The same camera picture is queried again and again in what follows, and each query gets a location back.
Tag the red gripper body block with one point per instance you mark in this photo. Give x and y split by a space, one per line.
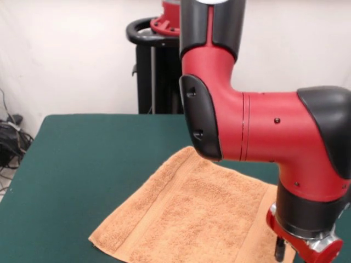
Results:
323 252

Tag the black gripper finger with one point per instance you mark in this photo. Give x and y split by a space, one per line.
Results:
279 249

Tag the orange terry towel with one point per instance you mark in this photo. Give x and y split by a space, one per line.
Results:
192 213

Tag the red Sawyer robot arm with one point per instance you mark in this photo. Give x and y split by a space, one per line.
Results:
260 126

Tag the dark green table cloth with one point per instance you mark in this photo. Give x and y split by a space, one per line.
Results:
68 164

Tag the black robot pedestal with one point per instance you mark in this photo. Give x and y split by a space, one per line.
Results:
156 76

